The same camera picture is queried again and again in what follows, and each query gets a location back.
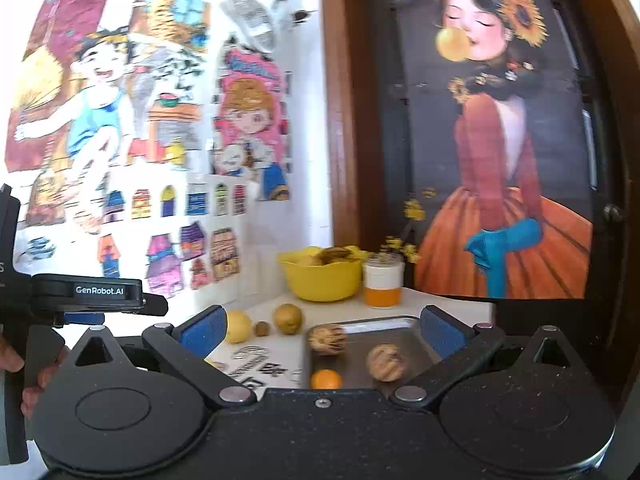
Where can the brown wooden door frame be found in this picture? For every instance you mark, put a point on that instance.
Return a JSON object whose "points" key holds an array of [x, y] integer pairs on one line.
{"points": [[345, 110]]}

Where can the dark door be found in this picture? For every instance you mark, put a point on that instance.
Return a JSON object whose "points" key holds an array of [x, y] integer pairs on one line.
{"points": [[397, 160]]}

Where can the dark door knob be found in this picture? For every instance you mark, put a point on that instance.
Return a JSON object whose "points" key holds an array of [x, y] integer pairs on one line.
{"points": [[612, 213]]}

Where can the brown walnut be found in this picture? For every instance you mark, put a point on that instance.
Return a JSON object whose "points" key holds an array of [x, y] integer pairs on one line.
{"points": [[262, 329]]}

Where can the white printed table cover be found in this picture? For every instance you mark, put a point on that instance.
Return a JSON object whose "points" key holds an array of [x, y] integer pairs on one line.
{"points": [[280, 355]]}

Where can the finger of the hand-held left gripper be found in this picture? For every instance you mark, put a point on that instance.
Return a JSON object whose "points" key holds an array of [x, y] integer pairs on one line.
{"points": [[85, 318], [156, 305]]}

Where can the brown striped fruit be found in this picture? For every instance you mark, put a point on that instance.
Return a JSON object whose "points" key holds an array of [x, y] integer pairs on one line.
{"points": [[334, 254]]}

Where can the orange dress figure wall poster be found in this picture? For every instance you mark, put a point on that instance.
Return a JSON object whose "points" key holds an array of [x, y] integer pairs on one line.
{"points": [[490, 185]]}

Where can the yellow-green pear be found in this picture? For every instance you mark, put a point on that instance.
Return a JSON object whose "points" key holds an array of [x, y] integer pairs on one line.
{"points": [[287, 318]]}

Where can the white and orange cup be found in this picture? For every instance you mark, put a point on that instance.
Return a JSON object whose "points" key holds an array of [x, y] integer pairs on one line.
{"points": [[382, 280]]}

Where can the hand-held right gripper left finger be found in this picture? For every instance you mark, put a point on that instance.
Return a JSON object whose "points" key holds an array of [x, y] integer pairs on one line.
{"points": [[205, 331]]}

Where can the white plastic basket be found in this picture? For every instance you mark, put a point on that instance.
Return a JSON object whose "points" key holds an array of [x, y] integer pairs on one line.
{"points": [[252, 20]]}

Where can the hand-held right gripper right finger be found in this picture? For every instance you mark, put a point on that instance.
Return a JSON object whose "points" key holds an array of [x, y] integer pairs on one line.
{"points": [[441, 332]]}

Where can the colourful houses drawing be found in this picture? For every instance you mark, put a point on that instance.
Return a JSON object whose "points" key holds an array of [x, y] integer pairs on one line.
{"points": [[165, 260]]}

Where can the yellow lemon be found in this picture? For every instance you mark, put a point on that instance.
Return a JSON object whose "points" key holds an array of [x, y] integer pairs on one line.
{"points": [[241, 327]]}

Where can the yellow flower sprig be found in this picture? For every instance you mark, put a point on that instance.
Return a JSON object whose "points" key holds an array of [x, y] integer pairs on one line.
{"points": [[415, 210]]}

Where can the person's left hand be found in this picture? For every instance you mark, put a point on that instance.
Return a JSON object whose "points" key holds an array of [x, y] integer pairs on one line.
{"points": [[40, 385]]}

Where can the bee decoration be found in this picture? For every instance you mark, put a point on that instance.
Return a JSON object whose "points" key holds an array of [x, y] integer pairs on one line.
{"points": [[300, 17]]}

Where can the boy with fan drawing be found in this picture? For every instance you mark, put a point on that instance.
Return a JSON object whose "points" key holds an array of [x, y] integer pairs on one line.
{"points": [[95, 110]]}

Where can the striped pepino melon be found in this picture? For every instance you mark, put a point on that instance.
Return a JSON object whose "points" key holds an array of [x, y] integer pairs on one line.
{"points": [[386, 362], [326, 339]]}

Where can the metal tray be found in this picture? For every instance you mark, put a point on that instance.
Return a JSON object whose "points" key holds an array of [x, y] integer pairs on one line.
{"points": [[355, 355]]}

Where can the pink cartoon child drawing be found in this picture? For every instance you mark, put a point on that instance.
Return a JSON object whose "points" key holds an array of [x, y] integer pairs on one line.
{"points": [[250, 120]]}

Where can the yellow plastic bowl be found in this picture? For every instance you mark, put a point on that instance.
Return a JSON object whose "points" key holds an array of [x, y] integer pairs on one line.
{"points": [[320, 280]]}

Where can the small orange tangerine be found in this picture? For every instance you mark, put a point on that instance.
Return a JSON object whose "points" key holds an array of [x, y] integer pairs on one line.
{"points": [[326, 380]]}

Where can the yellow fruit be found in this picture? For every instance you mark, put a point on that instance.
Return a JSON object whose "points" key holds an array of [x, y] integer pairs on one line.
{"points": [[356, 252], [310, 256]]}

